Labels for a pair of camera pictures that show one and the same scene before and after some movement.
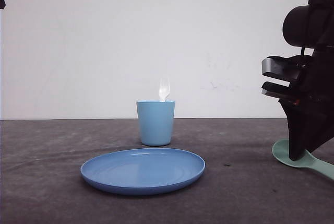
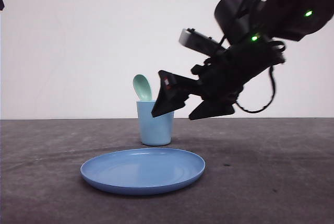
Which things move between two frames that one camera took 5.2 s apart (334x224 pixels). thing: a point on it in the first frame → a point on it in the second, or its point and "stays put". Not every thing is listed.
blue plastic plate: x=138 y=171 stays put
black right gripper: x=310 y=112 → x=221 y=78
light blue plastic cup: x=156 y=120 stays put
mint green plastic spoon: x=280 y=150 → x=142 y=87
